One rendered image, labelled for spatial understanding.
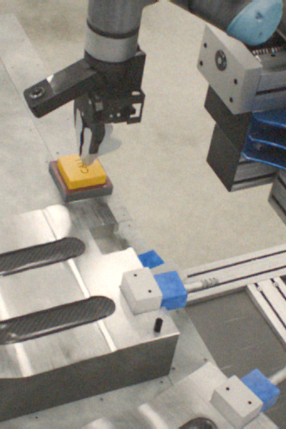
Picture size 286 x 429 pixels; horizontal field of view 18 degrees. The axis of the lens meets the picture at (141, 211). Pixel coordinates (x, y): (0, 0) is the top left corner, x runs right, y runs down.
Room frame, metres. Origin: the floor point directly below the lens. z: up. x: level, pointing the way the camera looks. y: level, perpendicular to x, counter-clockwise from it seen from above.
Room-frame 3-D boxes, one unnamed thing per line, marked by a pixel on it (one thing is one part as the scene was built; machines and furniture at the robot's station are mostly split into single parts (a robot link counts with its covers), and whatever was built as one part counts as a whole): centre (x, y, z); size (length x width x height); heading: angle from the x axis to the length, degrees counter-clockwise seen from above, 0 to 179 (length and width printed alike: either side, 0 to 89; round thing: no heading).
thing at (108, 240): (0.87, 0.03, 0.87); 0.05 x 0.05 x 0.04; 31
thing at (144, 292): (0.80, -0.06, 0.89); 0.13 x 0.05 x 0.05; 119
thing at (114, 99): (1.09, 0.08, 0.99); 0.09 x 0.08 x 0.12; 121
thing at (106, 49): (1.09, 0.09, 1.07); 0.08 x 0.08 x 0.05
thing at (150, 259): (0.90, -0.02, 0.83); 0.13 x 0.05 x 0.05; 41
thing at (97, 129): (1.06, 0.09, 0.93); 0.05 x 0.02 x 0.09; 31
